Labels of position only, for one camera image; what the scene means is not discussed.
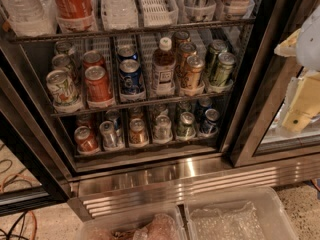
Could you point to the rear blue pepsi can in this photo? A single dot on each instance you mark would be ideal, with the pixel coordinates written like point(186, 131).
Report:
point(127, 52)

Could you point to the clear water bottle middle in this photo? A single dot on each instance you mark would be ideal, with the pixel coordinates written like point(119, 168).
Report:
point(119, 14)

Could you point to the clear water bottle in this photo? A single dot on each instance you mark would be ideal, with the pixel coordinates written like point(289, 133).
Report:
point(31, 17)
point(119, 14)

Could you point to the brown soda can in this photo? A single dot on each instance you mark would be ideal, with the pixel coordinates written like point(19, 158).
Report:
point(179, 37)
point(192, 72)
point(185, 50)

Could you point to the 7up can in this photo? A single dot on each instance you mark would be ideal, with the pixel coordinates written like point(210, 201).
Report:
point(64, 61)
point(62, 87)
point(65, 47)

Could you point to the red cola can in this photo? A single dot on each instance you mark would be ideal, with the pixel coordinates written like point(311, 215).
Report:
point(98, 84)
point(93, 58)

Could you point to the orange soda bottle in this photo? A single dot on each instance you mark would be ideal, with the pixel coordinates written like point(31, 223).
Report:
point(75, 16)

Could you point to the front brown soda can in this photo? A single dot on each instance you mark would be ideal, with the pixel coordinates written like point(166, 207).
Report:
point(192, 72)

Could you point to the tea bottle white cap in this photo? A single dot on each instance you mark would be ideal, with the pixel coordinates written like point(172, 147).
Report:
point(163, 64)

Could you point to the bottom shelf red can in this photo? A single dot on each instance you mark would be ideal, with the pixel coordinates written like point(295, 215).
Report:
point(85, 139)

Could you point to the top wire shelf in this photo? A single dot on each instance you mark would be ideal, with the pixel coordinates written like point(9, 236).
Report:
point(11, 37)

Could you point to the wire shelf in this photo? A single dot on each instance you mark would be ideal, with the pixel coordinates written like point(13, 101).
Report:
point(11, 37)
point(174, 99)

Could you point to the green soda can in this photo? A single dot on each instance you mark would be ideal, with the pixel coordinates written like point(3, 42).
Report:
point(213, 50)
point(224, 68)

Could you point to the bottom shelf orange can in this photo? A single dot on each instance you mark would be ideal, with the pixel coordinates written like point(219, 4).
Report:
point(137, 133)

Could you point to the middle brown soda can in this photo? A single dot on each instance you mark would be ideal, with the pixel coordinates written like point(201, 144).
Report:
point(185, 50)

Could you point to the bottom shelf green can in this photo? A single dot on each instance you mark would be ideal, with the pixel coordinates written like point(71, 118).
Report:
point(186, 127)

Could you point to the front red cola can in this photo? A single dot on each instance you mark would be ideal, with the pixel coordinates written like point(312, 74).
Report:
point(98, 84)

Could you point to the bottom shelf blue can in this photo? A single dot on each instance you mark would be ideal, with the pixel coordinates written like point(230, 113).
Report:
point(209, 121)

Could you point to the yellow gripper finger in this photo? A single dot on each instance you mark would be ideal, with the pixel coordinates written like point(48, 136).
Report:
point(301, 103)
point(287, 48)

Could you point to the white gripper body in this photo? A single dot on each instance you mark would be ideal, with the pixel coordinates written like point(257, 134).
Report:
point(310, 40)

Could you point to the clear bin with bubble wrap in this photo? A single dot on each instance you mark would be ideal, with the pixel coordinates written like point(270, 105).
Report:
point(241, 214)

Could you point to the clear bin with pink contents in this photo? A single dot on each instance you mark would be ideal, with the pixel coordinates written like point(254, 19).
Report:
point(148, 222)

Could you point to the tall striped can top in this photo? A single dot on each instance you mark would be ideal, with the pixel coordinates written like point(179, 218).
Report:
point(200, 10)

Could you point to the front blue pepsi can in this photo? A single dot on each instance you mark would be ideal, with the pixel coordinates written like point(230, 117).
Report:
point(131, 77)

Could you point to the white plastic shelf tray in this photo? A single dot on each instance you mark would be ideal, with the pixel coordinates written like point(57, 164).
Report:
point(158, 13)

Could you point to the rear red cola can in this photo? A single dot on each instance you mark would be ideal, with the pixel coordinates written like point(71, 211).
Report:
point(93, 58)

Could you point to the rear brown soda can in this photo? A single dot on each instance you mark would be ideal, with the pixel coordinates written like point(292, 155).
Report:
point(179, 37)

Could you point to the sliding glass fridge door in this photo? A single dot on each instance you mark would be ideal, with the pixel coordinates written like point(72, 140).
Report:
point(264, 92)

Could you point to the bottom shelf silver can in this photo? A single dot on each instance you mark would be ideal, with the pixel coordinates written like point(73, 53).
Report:
point(108, 134)

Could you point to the rear green soda can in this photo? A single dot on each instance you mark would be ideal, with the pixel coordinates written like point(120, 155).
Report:
point(213, 50)

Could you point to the front green soda can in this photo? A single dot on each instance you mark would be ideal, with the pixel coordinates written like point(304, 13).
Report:
point(224, 68)

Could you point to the middle wire shelf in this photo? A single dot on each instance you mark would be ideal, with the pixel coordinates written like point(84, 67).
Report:
point(174, 99)

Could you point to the blue pepsi can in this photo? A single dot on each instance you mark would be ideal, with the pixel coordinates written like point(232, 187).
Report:
point(131, 77)
point(127, 52)

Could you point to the clear water bottle left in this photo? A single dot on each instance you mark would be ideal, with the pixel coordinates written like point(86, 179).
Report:
point(31, 17)

